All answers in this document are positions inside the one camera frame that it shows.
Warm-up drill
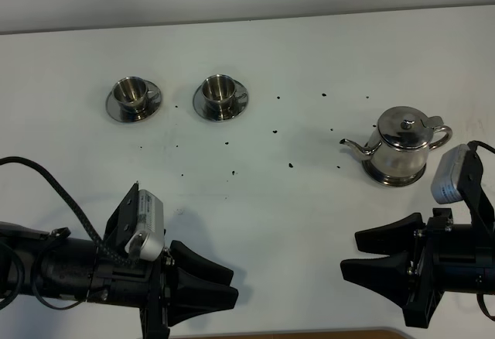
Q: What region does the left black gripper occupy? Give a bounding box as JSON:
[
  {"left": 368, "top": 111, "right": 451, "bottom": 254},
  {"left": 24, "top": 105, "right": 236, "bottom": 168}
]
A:
[{"left": 88, "top": 183, "right": 238, "bottom": 338}]

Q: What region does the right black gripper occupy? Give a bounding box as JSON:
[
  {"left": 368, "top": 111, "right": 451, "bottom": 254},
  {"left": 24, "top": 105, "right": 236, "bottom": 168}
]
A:
[{"left": 340, "top": 141, "right": 494, "bottom": 327}]

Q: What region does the stainless steel teapot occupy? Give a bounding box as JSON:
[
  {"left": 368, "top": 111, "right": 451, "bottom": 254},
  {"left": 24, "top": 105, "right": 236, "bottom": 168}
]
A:
[{"left": 340, "top": 106, "right": 452, "bottom": 187}]

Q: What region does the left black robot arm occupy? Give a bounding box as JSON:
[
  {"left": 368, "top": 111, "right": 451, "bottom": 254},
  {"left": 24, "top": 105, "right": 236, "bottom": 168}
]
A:
[{"left": 1, "top": 184, "right": 238, "bottom": 338}]

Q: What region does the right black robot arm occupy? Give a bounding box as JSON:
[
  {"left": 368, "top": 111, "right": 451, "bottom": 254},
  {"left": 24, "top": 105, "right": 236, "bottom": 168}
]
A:
[{"left": 340, "top": 141, "right": 494, "bottom": 328}]

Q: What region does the left steel saucer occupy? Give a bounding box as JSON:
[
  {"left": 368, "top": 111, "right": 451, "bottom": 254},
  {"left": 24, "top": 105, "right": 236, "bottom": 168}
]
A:
[{"left": 106, "top": 92, "right": 162, "bottom": 123}]

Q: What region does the steel saucer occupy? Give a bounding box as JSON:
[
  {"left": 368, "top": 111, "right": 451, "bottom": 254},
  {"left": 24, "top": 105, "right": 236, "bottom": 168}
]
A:
[
  {"left": 106, "top": 92, "right": 162, "bottom": 123},
  {"left": 193, "top": 80, "right": 249, "bottom": 122}
]

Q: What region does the right steel saucer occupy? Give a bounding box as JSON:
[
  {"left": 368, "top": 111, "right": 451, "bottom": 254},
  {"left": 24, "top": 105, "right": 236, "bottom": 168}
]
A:
[{"left": 193, "top": 80, "right": 249, "bottom": 122}]

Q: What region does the right steel teacup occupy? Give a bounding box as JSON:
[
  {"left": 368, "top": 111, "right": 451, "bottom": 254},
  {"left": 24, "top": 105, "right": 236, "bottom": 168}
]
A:
[{"left": 200, "top": 74, "right": 248, "bottom": 108}]

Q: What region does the steel teacup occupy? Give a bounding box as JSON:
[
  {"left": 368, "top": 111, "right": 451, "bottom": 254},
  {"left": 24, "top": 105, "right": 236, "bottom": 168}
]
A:
[
  {"left": 200, "top": 74, "right": 248, "bottom": 108},
  {"left": 111, "top": 77, "right": 161, "bottom": 111}
]

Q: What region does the left steel teacup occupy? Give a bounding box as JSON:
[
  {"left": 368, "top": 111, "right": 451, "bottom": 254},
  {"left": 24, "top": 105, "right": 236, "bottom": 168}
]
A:
[{"left": 111, "top": 77, "right": 161, "bottom": 111}]

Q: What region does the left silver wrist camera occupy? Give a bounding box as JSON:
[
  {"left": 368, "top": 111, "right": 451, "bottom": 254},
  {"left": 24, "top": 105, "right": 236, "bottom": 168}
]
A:
[{"left": 125, "top": 189, "right": 165, "bottom": 262}]

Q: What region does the left braided black cable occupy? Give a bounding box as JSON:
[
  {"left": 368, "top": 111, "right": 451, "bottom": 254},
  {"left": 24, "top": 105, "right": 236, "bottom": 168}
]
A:
[{"left": 0, "top": 156, "right": 136, "bottom": 267}]

